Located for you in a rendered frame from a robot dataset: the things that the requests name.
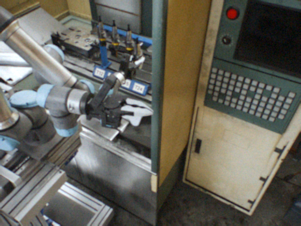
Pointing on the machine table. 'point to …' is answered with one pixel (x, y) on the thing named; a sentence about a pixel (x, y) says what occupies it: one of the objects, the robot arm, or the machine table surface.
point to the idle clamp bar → (117, 50)
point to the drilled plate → (80, 41)
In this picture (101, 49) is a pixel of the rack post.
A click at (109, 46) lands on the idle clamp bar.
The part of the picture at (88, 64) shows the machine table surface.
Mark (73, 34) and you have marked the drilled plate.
